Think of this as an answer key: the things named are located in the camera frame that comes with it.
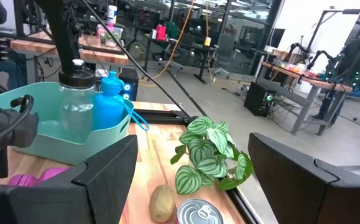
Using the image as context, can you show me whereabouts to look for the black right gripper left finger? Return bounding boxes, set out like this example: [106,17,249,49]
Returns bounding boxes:
[9,134,139,224]

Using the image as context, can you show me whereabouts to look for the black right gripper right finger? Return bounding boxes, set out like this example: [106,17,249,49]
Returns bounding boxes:
[247,132,360,224]

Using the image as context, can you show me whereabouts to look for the purple squeeze bottle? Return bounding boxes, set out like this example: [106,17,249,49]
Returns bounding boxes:
[7,166,72,187]

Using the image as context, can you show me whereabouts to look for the teal plastic bin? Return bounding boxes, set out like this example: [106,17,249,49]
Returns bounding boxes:
[0,81,135,166]

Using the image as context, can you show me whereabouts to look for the blue squeeze bottle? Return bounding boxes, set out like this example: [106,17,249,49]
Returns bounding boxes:
[92,70,150,132]

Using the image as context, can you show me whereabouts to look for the clear bottle black lid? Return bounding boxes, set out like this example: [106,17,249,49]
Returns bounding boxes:
[58,58,96,144]

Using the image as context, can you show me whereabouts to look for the brown kiwi fruit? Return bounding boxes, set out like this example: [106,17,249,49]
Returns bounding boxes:
[149,184,176,223]

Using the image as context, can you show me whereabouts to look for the computer tower one blue fan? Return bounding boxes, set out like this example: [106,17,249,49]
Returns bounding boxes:
[243,81,277,118]

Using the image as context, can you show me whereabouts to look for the artificial striped green plant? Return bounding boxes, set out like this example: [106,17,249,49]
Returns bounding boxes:
[170,116,254,195]

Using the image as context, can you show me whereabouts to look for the tin can red label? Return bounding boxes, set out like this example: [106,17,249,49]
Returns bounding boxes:
[176,198,224,224]

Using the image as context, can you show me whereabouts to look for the computer tower two blue fans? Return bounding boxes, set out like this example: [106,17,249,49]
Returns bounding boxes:
[118,67,139,102]

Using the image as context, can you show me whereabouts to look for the wooden workbench grey legs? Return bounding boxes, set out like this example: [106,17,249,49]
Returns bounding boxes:
[257,61,353,136]

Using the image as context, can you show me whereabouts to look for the clear box with plant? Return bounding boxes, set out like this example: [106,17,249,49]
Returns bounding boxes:
[97,24,124,48]

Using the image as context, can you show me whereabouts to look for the black desk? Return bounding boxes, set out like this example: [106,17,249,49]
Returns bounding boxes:
[142,34,218,85]

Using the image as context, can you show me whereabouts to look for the black monitor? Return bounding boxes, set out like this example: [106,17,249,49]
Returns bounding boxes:
[265,27,285,49]

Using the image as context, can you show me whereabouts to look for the grey office chair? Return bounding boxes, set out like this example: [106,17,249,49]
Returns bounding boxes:
[213,33,236,80]

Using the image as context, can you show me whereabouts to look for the white canister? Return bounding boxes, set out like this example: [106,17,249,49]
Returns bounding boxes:
[106,4,118,25]

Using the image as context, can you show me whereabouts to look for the red container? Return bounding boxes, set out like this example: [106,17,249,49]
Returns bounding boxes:
[155,24,167,41]

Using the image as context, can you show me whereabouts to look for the thin black cable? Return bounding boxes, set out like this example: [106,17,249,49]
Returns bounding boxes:
[81,0,200,123]

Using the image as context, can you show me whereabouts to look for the wooden workbench black frame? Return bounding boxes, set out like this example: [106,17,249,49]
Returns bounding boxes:
[10,30,130,66]

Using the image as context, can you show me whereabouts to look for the yellow hanging cable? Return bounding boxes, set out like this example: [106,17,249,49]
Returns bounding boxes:
[139,0,196,88]

